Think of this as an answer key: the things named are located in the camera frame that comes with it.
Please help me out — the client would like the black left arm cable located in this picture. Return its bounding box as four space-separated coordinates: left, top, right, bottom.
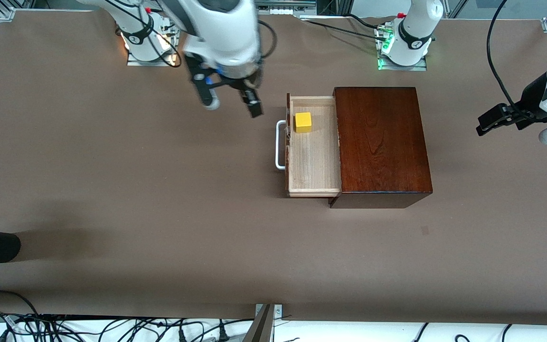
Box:
486 0 525 111

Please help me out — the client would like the metal post with bracket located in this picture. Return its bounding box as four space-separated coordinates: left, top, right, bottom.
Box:
243 303 283 342

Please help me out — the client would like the dark wooden drawer cabinet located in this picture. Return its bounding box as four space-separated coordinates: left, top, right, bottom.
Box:
329 87 433 209

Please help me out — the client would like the wooden drawer with white handle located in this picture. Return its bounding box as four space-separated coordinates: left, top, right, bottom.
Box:
275 94 342 198

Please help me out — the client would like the white power strip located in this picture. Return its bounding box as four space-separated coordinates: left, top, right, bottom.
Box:
255 0 317 17

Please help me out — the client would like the black right arm cable loop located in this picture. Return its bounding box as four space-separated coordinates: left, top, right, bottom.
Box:
107 0 182 68

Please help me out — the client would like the yellow block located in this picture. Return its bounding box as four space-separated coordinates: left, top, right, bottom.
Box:
294 112 312 134

